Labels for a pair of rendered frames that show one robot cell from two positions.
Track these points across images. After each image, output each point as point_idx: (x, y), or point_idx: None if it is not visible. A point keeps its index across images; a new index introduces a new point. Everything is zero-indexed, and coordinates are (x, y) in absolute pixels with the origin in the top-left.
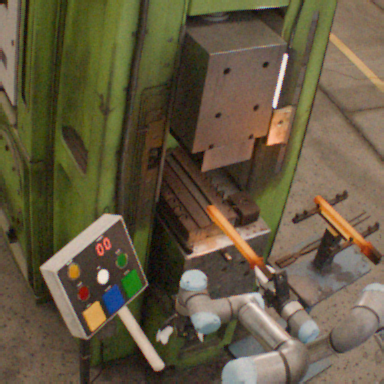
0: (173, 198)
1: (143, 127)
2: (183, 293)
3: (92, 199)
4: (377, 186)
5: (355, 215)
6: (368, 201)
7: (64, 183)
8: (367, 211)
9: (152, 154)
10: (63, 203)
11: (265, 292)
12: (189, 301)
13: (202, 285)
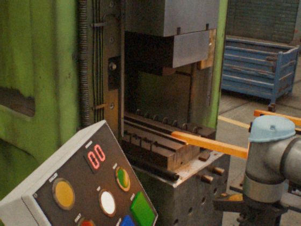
0: (135, 133)
1: (99, 21)
2: (269, 151)
3: (51, 136)
4: (233, 160)
5: (230, 179)
6: (233, 169)
7: (4, 166)
8: (237, 175)
9: (110, 69)
10: (6, 193)
11: (291, 181)
12: (291, 154)
13: (294, 125)
